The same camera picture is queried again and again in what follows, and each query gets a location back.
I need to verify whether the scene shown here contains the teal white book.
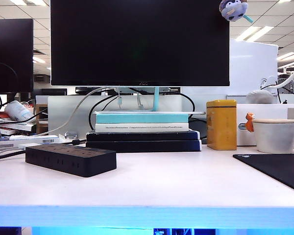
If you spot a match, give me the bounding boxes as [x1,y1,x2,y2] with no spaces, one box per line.
[95,113,190,134]

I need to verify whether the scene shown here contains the black hardcover book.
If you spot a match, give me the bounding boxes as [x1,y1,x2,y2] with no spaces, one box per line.
[85,140,202,153]
[86,130,201,142]

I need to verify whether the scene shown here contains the teal monitor stand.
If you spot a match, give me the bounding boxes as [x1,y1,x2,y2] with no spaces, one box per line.
[93,86,206,116]

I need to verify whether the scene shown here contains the yellow tin box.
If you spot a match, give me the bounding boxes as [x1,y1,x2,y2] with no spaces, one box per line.
[206,99,238,151]

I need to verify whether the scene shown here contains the black AOC monitor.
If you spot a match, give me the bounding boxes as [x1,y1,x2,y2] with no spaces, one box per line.
[50,0,230,87]

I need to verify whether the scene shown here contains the black power strip wood top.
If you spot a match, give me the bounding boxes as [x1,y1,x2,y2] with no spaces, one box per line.
[25,143,118,178]

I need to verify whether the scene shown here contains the orange fox figurine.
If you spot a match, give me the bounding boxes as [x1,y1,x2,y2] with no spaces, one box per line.
[244,112,257,133]

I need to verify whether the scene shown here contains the white rounded device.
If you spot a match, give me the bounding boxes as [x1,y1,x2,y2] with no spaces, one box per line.
[245,89,274,105]

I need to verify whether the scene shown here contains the white board panel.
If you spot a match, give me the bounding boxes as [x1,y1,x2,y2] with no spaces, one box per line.
[229,38,279,96]

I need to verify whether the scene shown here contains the blue white medicine box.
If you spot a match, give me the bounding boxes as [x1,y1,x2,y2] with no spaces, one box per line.
[0,134,66,151]

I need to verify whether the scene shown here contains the white cardboard box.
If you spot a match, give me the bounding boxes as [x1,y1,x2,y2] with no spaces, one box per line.
[236,103,294,147]

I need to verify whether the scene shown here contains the white ceramic mug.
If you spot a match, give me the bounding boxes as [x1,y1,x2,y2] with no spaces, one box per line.
[252,118,294,155]

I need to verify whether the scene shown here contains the white plastic bottle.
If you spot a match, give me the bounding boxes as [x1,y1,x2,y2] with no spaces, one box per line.
[4,100,35,122]

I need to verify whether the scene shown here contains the stacked paper books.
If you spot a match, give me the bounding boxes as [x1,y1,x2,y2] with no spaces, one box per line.
[0,112,38,136]

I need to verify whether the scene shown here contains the purple plush toy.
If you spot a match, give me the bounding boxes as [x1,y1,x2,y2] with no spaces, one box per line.
[218,0,254,24]

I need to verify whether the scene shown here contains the black mouse pad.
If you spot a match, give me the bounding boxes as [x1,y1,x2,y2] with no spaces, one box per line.
[232,153,294,195]

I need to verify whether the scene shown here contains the white desk fan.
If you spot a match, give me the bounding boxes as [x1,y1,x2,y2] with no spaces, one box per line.
[276,74,294,95]

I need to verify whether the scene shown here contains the white curved tube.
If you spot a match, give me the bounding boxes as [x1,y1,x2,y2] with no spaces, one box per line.
[273,59,294,89]

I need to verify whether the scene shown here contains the black computer monitor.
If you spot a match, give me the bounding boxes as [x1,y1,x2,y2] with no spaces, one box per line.
[0,19,34,94]

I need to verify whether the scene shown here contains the black looped cable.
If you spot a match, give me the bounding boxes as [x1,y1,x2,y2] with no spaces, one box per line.
[178,92,196,114]

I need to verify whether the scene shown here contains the black VGA cable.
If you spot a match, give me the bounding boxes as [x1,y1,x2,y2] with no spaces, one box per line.
[63,94,120,145]

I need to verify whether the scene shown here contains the black power strip cable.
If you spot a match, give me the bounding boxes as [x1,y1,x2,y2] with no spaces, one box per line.
[0,149,26,162]

